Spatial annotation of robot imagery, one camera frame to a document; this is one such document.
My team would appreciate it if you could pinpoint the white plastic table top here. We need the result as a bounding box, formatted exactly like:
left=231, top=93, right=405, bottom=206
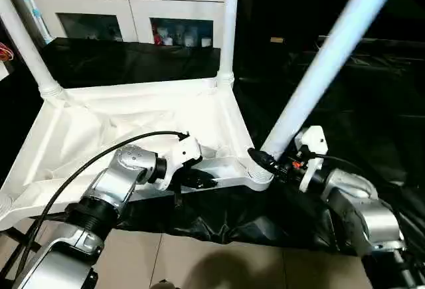
left=0, top=76, right=275, bottom=232

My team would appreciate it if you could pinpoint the white plastic table leg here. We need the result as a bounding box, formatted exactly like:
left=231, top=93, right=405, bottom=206
left=0, top=0, right=64, bottom=99
left=247, top=0, right=409, bottom=183
left=216, top=0, right=240, bottom=88
left=0, top=193, right=14, bottom=222

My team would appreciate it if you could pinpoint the black mat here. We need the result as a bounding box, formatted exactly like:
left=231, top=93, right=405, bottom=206
left=0, top=36, right=425, bottom=258

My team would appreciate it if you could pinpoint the black metal bar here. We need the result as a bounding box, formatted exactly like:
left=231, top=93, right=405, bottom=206
left=317, top=35, right=425, bottom=49

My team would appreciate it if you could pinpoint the white glass-door cabinet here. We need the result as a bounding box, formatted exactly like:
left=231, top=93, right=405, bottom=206
left=31, top=0, right=230, bottom=48

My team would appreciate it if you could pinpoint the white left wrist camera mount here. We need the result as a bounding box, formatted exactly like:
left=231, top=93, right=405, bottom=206
left=153, top=135, right=203, bottom=192

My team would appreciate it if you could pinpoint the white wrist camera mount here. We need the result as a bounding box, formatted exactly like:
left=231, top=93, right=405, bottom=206
left=294, top=125, right=329, bottom=193
left=153, top=135, right=203, bottom=192

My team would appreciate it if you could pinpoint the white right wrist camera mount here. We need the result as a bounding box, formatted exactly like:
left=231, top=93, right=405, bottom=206
left=294, top=125, right=329, bottom=193

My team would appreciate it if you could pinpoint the black left wrist camera cable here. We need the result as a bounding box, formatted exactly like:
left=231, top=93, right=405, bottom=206
left=13, top=130, right=190, bottom=278

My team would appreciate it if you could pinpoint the black folding frame bar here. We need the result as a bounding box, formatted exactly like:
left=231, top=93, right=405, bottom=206
left=0, top=211, right=67, bottom=283

